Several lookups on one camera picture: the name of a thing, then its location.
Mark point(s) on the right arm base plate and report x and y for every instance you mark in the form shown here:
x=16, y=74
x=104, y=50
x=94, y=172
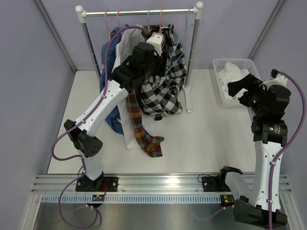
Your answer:
x=213, y=184

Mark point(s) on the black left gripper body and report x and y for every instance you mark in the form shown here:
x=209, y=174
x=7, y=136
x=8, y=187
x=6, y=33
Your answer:
x=157, y=65

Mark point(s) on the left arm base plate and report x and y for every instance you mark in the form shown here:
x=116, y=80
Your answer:
x=101, y=184

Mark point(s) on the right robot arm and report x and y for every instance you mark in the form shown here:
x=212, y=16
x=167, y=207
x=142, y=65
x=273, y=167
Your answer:
x=260, y=205

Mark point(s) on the metal clothes rack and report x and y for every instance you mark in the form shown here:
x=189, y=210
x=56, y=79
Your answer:
x=196, y=10

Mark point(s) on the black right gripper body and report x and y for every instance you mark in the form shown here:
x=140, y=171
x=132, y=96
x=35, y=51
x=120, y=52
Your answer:
x=254, y=97

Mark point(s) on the white hanging shirt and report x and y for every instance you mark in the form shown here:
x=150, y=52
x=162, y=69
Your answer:
x=130, y=38

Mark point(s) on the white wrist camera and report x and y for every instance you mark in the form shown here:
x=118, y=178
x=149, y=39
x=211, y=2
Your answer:
x=277, y=79
x=156, y=39

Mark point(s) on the aluminium mounting rail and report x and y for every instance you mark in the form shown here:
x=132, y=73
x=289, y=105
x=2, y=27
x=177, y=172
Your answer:
x=142, y=184

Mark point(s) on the blue hanger on rack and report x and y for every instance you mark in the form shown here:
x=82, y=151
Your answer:
x=149, y=25

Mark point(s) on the white linen shirt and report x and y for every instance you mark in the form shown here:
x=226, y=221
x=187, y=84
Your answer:
x=231, y=73

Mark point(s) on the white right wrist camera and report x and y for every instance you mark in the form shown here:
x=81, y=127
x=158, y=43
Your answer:
x=277, y=79

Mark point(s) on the white plastic basket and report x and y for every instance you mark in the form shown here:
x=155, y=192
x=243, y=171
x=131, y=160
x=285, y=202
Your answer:
x=242, y=63

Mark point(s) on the white slotted cable duct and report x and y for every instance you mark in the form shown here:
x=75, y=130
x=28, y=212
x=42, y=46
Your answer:
x=133, y=199

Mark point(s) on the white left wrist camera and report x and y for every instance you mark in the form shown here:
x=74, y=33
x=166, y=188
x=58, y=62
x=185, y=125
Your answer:
x=156, y=39

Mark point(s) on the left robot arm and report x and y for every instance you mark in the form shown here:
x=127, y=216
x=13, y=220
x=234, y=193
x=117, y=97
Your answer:
x=82, y=132

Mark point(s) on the black white checked shirt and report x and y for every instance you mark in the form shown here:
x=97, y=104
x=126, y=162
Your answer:
x=159, y=95

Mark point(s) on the red brown plaid shirt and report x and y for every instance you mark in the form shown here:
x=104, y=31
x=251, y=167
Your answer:
x=144, y=134

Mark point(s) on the blue checked shirt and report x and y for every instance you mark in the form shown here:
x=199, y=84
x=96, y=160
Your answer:
x=108, y=57

